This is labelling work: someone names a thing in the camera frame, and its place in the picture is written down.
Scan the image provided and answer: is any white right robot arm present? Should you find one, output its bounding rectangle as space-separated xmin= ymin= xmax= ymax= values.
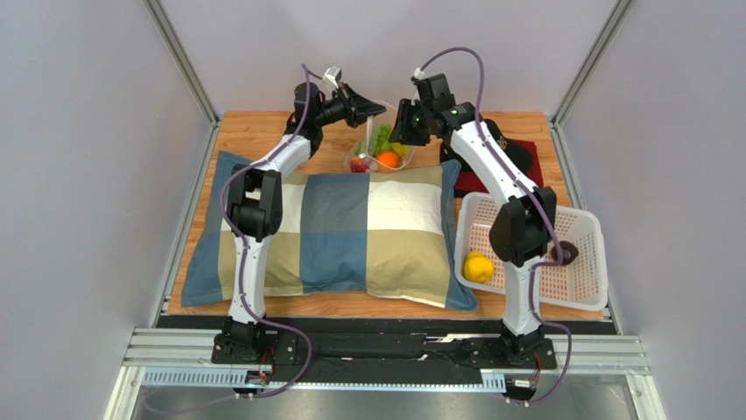
xmin=390 ymin=73 xmax=557 ymax=353

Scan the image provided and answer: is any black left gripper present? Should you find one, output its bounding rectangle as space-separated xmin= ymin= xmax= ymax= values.
xmin=314 ymin=82 xmax=387 ymax=130

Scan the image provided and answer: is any yellow fake lemon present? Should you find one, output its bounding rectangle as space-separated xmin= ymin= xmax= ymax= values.
xmin=461 ymin=250 xmax=495 ymax=284

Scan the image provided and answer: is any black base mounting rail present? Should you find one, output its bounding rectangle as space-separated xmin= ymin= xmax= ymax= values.
xmin=210 ymin=332 xmax=560 ymax=369

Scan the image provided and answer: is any white perforated plastic basket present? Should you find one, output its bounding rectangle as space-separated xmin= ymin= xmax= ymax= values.
xmin=453 ymin=191 xmax=609 ymax=312

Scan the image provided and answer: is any green fake lettuce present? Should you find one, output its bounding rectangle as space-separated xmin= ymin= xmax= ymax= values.
xmin=368 ymin=123 xmax=392 ymax=156

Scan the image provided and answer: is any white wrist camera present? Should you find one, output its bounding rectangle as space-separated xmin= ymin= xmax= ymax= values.
xmin=321 ymin=66 xmax=342 ymax=92
xmin=411 ymin=67 xmax=427 ymax=104

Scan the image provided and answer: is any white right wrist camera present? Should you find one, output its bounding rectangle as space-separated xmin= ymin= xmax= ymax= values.
xmin=411 ymin=67 xmax=427 ymax=104

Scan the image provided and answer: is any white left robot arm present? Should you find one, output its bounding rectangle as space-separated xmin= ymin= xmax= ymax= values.
xmin=215 ymin=82 xmax=386 ymax=358

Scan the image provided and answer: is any red fake strawberry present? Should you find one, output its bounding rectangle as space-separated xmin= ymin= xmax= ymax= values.
xmin=348 ymin=157 xmax=369 ymax=173

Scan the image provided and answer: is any orange fake orange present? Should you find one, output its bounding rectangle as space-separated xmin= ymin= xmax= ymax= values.
xmin=375 ymin=150 xmax=401 ymax=172

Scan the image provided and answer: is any black baseball cap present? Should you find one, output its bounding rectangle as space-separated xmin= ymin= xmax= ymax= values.
xmin=439 ymin=119 xmax=534 ymax=172

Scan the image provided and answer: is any clear dotted zip bag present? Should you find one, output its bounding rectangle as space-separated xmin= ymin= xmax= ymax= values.
xmin=341 ymin=100 xmax=415 ymax=173

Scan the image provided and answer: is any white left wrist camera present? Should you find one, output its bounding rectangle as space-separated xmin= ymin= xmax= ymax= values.
xmin=321 ymin=66 xmax=342 ymax=92

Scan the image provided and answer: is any dark brown fake food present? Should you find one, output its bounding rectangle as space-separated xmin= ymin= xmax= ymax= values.
xmin=550 ymin=241 xmax=580 ymax=266

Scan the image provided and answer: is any blue beige checked pillow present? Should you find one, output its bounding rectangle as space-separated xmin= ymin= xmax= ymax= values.
xmin=180 ymin=150 xmax=480 ymax=312

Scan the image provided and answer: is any red folded cloth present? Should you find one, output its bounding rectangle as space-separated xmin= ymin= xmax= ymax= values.
xmin=451 ymin=135 xmax=545 ymax=197

